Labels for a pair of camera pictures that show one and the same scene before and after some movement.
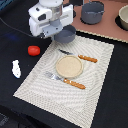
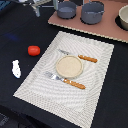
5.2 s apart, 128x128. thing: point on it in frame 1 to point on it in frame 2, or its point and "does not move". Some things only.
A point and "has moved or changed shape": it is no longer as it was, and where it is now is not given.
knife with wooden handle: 87,58 does not move
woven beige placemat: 76,104 does not move
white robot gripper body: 46,20 to 33,4
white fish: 16,71 does not move
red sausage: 33,50 does not move
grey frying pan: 66,35 has moved or changed shape
